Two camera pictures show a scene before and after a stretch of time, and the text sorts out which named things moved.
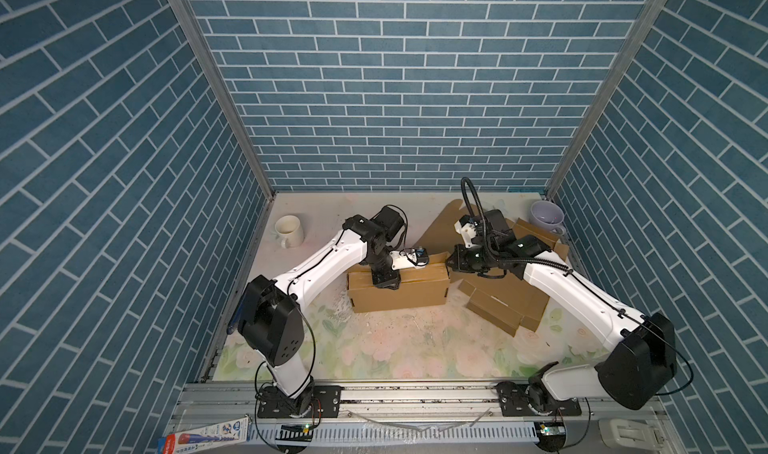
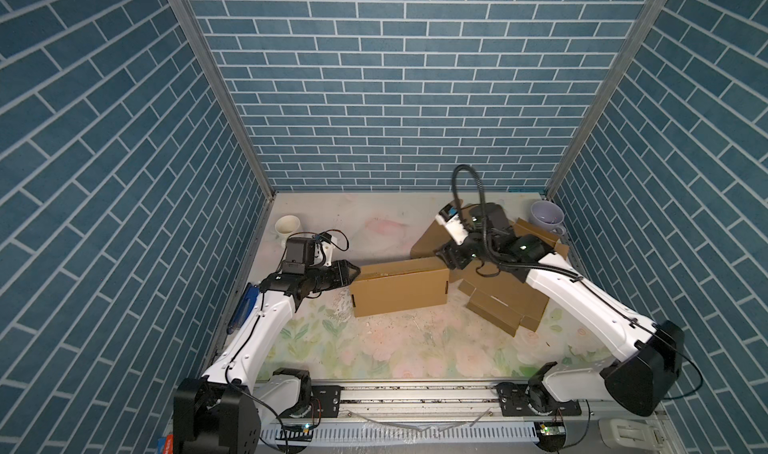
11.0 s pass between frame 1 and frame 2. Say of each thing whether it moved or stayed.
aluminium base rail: stayed
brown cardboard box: stayed
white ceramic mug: stayed
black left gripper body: moved
